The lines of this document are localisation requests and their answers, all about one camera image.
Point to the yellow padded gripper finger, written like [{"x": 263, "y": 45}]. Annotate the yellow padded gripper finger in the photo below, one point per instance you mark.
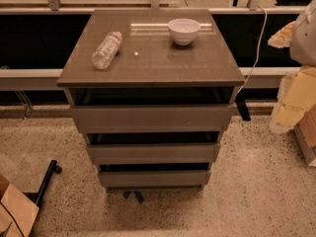
[{"x": 297, "y": 91}]

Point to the grey top drawer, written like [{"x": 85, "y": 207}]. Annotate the grey top drawer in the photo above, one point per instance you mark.
[{"x": 151, "y": 119}]

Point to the grey drawer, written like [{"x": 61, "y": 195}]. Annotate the grey drawer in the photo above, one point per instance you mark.
[
  {"x": 151, "y": 119},
  {"x": 154, "y": 179},
  {"x": 153, "y": 153}
]

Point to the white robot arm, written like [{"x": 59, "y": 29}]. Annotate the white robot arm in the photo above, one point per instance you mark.
[{"x": 297, "y": 91}]

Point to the grey drawer cabinet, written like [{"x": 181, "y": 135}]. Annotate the grey drawer cabinet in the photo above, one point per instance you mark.
[{"x": 151, "y": 70}]

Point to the grey middle drawer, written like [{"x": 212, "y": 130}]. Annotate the grey middle drawer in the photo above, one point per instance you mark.
[{"x": 153, "y": 153}]

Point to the grey bottom drawer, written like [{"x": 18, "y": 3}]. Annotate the grey bottom drawer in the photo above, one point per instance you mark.
[{"x": 154, "y": 179}]

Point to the white ceramic bowl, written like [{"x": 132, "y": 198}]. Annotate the white ceramic bowl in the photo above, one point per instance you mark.
[{"x": 183, "y": 31}]

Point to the clear plastic water bottle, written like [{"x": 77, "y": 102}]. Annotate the clear plastic water bottle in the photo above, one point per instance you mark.
[{"x": 107, "y": 50}]

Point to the black wheeled stand leg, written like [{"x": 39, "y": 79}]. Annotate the black wheeled stand leg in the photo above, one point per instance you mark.
[{"x": 37, "y": 197}]

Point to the brown cardboard box left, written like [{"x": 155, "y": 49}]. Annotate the brown cardboard box left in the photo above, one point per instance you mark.
[{"x": 17, "y": 212}]

